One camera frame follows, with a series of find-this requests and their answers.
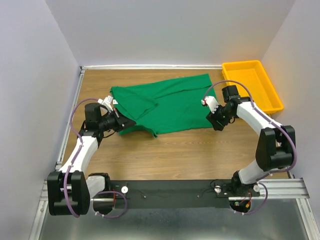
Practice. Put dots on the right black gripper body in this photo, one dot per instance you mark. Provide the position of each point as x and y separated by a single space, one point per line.
221 116

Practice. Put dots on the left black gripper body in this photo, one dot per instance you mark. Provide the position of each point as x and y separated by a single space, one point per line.
110 121

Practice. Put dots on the green t shirt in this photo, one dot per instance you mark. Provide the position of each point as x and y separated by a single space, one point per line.
166 106

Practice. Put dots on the yellow plastic tray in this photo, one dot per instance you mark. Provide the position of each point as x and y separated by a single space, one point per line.
252 74

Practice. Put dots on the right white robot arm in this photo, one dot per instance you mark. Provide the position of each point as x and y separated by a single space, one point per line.
276 147

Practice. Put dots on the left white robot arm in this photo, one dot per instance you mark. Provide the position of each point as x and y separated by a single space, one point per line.
69 191

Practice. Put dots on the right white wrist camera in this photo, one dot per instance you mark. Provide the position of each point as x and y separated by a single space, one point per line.
211 103

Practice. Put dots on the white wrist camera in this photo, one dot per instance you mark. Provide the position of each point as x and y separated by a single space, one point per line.
211 103
107 102

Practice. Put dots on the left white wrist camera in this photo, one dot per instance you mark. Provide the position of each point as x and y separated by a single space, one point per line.
107 102

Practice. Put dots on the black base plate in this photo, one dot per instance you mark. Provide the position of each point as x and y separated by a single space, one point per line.
174 194

